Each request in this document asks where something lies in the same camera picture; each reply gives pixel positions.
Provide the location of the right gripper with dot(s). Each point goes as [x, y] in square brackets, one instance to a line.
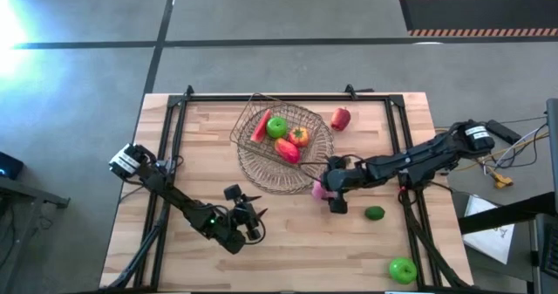
[344, 178]

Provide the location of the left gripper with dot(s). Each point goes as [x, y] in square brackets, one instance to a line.
[245, 219]

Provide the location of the pink peach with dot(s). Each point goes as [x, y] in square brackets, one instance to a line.
[319, 191]

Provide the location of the dark green lime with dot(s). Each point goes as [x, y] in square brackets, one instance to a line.
[375, 213]

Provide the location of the red yellow mango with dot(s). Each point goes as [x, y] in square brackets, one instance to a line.
[287, 151]

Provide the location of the orange tomato with green stem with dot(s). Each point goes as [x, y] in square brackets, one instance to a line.
[298, 138]

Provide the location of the watermelon slice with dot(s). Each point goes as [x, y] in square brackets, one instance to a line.
[260, 127]

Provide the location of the green apple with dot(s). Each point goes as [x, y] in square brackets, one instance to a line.
[276, 128]
[403, 271]

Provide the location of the red apple with yellow blotches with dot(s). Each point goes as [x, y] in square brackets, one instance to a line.
[340, 119]

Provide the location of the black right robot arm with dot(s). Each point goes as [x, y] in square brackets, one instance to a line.
[414, 159]

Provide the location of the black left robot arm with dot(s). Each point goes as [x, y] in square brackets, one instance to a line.
[183, 202]

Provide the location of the round woven placemat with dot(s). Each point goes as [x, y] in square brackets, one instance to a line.
[279, 180]

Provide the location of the white paper sheet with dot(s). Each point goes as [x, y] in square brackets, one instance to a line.
[490, 237]

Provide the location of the black power adapter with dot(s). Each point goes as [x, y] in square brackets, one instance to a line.
[503, 131]

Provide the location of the black hazard-striped floor mat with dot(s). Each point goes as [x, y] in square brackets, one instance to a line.
[479, 12]

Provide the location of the black device with blue light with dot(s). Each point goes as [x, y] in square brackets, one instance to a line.
[11, 165]

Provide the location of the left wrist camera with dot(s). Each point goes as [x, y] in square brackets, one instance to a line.
[233, 192]

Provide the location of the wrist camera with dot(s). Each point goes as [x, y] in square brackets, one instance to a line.
[338, 161]
[233, 192]

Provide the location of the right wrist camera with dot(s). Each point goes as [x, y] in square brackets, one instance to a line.
[338, 161]

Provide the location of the black aluminium table frame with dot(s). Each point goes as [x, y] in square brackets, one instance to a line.
[283, 97]

